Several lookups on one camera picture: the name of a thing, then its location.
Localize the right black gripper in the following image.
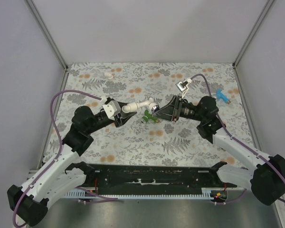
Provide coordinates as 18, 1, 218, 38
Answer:
152, 95, 205, 123

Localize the white chrome faucet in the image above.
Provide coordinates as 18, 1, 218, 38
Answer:
138, 97, 160, 113

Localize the white pipe elbow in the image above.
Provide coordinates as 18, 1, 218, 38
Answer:
104, 72, 114, 79

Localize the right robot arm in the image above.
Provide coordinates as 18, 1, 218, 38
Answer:
152, 95, 285, 206

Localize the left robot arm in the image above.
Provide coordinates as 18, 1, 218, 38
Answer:
7, 98, 138, 228

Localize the green faucet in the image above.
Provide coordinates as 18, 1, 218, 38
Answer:
141, 109, 159, 123

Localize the floral table mat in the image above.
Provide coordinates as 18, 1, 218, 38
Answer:
42, 63, 252, 167

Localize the blue faucet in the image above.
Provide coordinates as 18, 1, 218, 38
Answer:
214, 89, 231, 104

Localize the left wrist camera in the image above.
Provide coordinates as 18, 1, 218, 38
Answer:
103, 100, 121, 120

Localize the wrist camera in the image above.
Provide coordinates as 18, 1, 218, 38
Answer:
103, 100, 121, 120
176, 78, 192, 99

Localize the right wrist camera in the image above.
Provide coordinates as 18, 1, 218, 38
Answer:
176, 78, 192, 99

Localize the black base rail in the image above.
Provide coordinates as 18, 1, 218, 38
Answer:
64, 162, 238, 194

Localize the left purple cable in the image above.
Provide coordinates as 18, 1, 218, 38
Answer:
13, 89, 119, 226

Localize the white slotted cable duct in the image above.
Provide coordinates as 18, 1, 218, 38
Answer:
62, 189, 214, 200

